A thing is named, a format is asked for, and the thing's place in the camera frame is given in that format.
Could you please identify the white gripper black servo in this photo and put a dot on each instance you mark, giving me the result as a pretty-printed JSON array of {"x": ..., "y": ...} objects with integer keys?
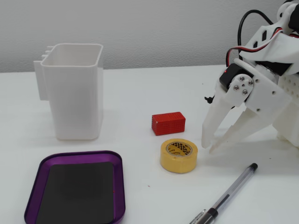
[{"x": 262, "y": 89}]

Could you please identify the yellow masking tape roll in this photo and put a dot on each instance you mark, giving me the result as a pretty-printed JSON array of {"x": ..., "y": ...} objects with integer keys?
[{"x": 178, "y": 162}]

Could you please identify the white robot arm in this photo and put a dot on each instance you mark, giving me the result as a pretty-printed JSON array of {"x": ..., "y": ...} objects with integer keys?
[{"x": 278, "y": 46}]

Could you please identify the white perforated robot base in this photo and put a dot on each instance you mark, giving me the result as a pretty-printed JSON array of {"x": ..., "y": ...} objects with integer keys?
[{"x": 289, "y": 112}]

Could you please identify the tall white plastic box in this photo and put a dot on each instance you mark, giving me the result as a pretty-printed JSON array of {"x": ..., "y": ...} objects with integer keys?
[{"x": 77, "y": 100}]

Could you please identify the red perforated block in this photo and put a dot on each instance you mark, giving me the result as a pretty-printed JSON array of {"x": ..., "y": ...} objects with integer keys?
[{"x": 169, "y": 124}]

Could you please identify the clear black ballpoint pen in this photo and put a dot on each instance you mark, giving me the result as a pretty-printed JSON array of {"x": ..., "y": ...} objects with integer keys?
[{"x": 230, "y": 190}]

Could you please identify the black tray mat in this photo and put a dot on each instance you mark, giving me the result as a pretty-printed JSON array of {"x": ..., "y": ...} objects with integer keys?
[{"x": 79, "y": 193}]

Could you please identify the purple metal tray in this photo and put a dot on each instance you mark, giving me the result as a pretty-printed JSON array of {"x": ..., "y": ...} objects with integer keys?
[{"x": 40, "y": 168}]

